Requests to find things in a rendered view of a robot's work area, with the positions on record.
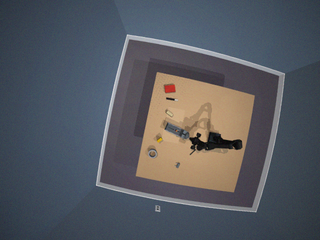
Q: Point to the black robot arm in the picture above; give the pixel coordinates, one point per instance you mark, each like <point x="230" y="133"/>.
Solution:
<point x="220" y="143"/>

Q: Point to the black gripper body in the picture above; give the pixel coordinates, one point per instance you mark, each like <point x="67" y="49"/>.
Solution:
<point x="193" y="146"/>

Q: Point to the red rectangular block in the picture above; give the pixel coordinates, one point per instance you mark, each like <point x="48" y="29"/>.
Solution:
<point x="170" y="88"/>

